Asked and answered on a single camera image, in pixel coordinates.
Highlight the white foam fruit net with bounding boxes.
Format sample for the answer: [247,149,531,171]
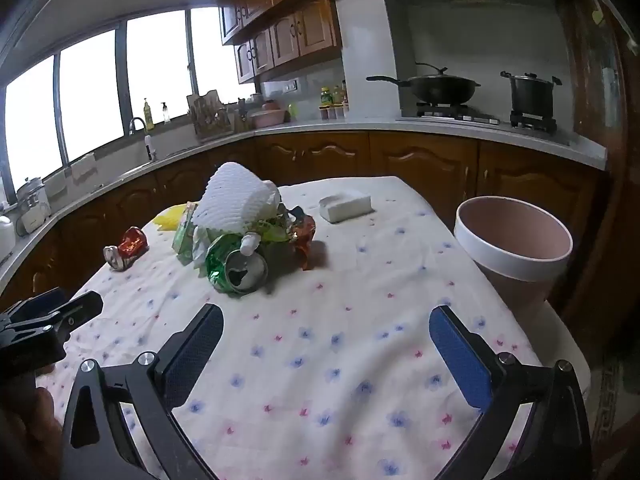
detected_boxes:
[192,162,282,237]

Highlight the floral tablecloth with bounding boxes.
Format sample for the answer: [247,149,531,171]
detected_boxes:
[37,176,551,480]

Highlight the green snack packet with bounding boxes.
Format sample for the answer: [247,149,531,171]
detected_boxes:
[172,201,209,267]

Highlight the wooden glass-door cabinet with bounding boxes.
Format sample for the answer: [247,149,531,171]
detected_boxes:
[555,0,633,341]

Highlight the yellow foam fruit net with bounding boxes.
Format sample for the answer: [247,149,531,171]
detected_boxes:
[152,204,190,232]

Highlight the kitchen window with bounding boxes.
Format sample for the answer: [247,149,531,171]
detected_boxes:
[0,6,257,192]

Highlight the wooden cabinets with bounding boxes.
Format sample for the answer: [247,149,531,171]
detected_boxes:
[216,0,371,87]
[0,130,608,311]

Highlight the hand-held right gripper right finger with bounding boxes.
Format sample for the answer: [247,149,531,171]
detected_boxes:
[429,305,593,480]

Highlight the red-brown foil wrapper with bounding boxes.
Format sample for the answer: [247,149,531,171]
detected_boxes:
[286,206,317,272]

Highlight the gas stove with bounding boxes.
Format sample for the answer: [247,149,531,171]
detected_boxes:
[414,102,559,135]

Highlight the black stock pot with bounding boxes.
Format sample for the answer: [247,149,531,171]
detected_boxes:
[500,72,562,114]

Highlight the patterned floor rug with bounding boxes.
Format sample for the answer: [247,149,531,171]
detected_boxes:
[591,357,625,433]

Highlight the pink bin with white rim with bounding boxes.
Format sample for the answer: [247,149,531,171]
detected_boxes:
[453,195,574,322]

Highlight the white sponge block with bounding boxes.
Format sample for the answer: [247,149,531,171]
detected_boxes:
[318,188,375,224]

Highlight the white rice cooker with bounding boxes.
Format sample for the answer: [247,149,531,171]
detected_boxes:
[16,177,52,234]

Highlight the wooden knife rack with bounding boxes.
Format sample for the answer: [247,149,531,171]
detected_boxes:
[186,89,236,141]

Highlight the pink bowl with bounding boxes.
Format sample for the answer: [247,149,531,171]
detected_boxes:
[249,109,289,130]

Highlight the person's left hand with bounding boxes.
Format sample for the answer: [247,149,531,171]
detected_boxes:
[0,372,63,480]

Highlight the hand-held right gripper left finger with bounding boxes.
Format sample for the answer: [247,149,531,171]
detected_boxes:
[60,303,224,480]

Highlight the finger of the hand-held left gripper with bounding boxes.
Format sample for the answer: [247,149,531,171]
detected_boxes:
[7,287,67,322]
[44,291,104,337]

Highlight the crushed green can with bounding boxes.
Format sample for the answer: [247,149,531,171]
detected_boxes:
[204,234,272,297]

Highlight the grey kitchen countertop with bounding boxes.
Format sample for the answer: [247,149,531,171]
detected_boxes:
[0,109,608,281]

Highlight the wooden upper cabinets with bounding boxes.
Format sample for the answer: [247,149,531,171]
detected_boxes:
[216,0,371,87]

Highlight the white kitchen appliance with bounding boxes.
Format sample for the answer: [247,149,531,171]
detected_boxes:
[0,214,17,262]

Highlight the black wok with lid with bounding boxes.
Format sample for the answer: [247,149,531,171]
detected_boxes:
[366,62,482,104]

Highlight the crushed red can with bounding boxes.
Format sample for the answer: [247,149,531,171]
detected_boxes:
[103,226,150,272]

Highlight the wooden lower cabinets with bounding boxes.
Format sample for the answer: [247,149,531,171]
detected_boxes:
[0,130,608,311]

